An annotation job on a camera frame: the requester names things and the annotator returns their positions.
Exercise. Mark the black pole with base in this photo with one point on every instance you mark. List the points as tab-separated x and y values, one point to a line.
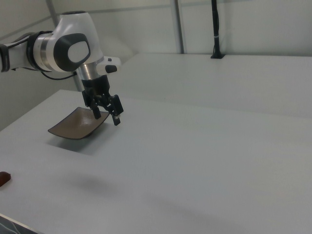
215	29

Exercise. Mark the brown square ceramic plate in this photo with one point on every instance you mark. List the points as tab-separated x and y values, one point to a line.
73	125

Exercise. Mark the small round brown food item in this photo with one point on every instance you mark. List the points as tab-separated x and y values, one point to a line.
4	179

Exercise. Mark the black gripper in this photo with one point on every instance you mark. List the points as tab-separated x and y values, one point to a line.
96	85

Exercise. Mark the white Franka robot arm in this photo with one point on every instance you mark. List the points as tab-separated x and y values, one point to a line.
73	31

